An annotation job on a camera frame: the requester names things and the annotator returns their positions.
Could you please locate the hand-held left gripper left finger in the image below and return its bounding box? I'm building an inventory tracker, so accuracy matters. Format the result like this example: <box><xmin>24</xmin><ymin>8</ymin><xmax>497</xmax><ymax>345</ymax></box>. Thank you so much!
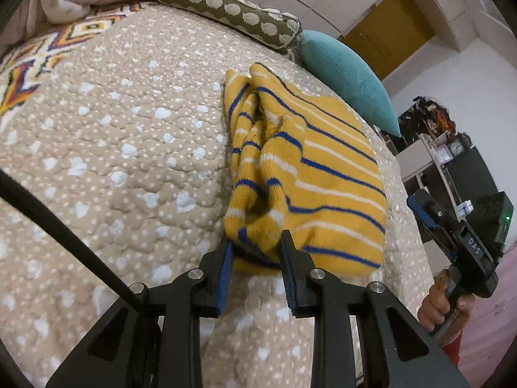
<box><xmin>45</xmin><ymin>238</ymin><xmax>235</xmax><ymax>388</ymax></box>

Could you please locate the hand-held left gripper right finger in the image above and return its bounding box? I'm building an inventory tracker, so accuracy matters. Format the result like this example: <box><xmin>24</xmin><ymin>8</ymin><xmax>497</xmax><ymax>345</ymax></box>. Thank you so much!
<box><xmin>279</xmin><ymin>230</ymin><xmax>471</xmax><ymax>388</ymax></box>

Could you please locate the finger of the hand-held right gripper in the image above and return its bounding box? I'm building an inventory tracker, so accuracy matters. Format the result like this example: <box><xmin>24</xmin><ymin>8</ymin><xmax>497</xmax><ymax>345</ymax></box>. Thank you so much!
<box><xmin>407</xmin><ymin>189</ymin><xmax>446</xmax><ymax>231</ymax></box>

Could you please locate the yellow striped shirt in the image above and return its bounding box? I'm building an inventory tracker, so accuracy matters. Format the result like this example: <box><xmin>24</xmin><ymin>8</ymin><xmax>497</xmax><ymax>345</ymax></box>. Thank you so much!
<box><xmin>223</xmin><ymin>62</ymin><xmax>387</xmax><ymax>279</ymax></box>

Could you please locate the person's right forearm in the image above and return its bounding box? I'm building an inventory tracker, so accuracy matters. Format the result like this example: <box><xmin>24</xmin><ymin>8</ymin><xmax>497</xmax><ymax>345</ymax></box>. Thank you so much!
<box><xmin>438</xmin><ymin>307</ymin><xmax>475</xmax><ymax>366</ymax></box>

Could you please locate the person's right hand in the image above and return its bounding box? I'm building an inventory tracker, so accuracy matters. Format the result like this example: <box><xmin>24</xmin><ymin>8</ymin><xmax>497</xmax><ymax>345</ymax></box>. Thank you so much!
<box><xmin>417</xmin><ymin>269</ymin><xmax>477</xmax><ymax>332</ymax></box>

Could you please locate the white shelf unit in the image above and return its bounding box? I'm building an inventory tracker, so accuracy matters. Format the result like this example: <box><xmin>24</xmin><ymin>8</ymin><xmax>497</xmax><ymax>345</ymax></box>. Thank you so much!
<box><xmin>395</xmin><ymin>133</ymin><xmax>465</xmax><ymax>211</ymax></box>

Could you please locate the black cabinet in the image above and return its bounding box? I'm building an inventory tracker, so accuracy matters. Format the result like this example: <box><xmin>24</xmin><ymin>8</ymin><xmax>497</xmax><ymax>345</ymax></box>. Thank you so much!
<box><xmin>420</xmin><ymin>145</ymin><xmax>501</xmax><ymax>243</ymax></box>

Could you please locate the white shelf with clutter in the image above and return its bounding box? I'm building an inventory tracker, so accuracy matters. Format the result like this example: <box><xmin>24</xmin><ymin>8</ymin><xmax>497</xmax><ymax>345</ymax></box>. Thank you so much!
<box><xmin>398</xmin><ymin>96</ymin><xmax>457</xmax><ymax>138</ymax></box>

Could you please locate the teal knitted pillow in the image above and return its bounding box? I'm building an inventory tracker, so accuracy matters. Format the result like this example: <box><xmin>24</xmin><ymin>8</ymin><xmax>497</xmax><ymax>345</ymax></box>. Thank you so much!
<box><xmin>298</xmin><ymin>29</ymin><xmax>402</xmax><ymax>138</ymax></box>

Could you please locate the beige dotted bedspread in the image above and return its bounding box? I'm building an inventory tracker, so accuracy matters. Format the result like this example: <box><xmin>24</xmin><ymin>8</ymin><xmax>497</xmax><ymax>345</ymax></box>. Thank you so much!
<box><xmin>0</xmin><ymin>2</ymin><xmax>441</xmax><ymax>388</ymax></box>

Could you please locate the yellow door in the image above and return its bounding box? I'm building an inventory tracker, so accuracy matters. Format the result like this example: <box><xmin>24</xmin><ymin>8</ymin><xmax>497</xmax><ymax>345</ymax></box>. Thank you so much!
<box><xmin>343</xmin><ymin>0</ymin><xmax>437</xmax><ymax>79</ymax></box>

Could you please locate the olive patterned bolster cushion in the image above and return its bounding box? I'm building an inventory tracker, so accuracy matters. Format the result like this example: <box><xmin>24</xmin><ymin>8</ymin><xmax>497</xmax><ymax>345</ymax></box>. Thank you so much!
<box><xmin>157</xmin><ymin>0</ymin><xmax>303</xmax><ymax>52</ymax></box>

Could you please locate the geometric patterned blanket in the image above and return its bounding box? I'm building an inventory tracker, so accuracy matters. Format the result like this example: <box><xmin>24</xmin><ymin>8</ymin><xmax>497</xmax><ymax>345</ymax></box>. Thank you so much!
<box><xmin>0</xmin><ymin>2</ymin><xmax>142</xmax><ymax>118</ymax></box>

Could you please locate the black cable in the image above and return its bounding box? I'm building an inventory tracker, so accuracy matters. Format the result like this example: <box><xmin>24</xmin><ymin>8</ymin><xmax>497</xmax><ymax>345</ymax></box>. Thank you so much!
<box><xmin>0</xmin><ymin>169</ymin><xmax>148</xmax><ymax>312</ymax></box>

